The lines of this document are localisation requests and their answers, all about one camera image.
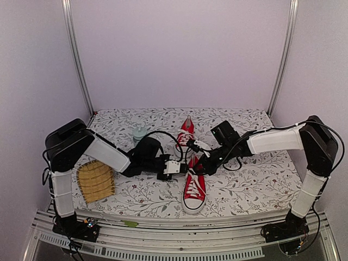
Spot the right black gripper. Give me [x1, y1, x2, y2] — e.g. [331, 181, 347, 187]
[191, 143, 233, 176]

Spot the red sneaker with laces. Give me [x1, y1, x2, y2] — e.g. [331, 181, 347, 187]
[174, 115, 195, 158]

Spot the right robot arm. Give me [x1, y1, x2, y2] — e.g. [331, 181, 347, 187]
[186, 115, 345, 237]

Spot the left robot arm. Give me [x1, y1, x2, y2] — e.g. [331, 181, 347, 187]
[42, 119, 188, 236]

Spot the floral patterned table mat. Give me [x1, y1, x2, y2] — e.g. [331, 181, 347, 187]
[72, 108, 301, 219]

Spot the green tape piece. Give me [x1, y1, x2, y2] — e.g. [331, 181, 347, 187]
[122, 220, 138, 228]

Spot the woven bamboo basket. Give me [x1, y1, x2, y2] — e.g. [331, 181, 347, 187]
[76, 160, 115, 204]

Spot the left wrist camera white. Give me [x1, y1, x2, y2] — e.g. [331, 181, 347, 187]
[164, 160, 189, 175]

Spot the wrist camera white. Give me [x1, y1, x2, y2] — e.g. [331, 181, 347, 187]
[186, 139, 212, 158]
[164, 160, 189, 175]

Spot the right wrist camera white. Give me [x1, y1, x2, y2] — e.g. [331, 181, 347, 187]
[186, 139, 212, 158]

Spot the left black camera cable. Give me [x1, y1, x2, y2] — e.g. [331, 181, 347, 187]
[146, 130, 183, 161]

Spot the black camera cable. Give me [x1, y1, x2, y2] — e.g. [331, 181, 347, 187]
[178, 141, 245, 171]
[146, 130, 183, 161]

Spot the right black camera cable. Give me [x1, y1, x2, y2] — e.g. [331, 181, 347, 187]
[178, 141, 245, 171]

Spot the front aluminium rail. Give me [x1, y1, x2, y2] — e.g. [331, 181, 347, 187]
[23, 209, 340, 261]

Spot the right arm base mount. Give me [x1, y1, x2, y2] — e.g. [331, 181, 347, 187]
[260, 212, 309, 243]

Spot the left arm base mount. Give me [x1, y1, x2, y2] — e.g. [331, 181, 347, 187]
[52, 217, 100, 243]

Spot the right aluminium frame post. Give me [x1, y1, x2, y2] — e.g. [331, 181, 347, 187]
[267, 0, 299, 117]

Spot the aluminium frame post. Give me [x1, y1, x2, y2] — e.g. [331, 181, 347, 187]
[61, 0, 95, 116]
[267, 0, 299, 117]

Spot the left aluminium frame post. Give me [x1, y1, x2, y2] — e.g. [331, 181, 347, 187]
[61, 0, 95, 116]

